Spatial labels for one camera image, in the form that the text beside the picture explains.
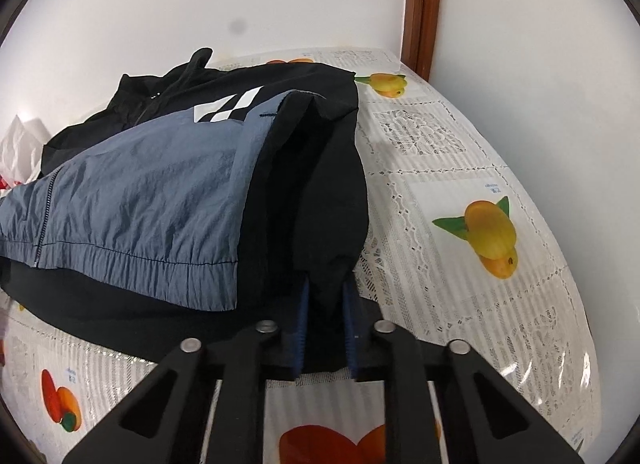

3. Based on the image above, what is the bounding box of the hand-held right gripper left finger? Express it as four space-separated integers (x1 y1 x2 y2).
60 277 312 464

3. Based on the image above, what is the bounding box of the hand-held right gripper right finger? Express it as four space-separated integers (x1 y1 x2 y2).
342 278 587 464

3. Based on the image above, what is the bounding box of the black white blue jacket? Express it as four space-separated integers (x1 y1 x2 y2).
0 47 372 376

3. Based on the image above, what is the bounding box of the fruit print tablecloth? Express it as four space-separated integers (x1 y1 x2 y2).
0 47 601 464

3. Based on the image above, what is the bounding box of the white plastic bag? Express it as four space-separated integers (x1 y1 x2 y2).
0 114 52 186

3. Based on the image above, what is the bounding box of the brown wooden door frame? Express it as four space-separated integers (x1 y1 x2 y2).
400 0 445 81

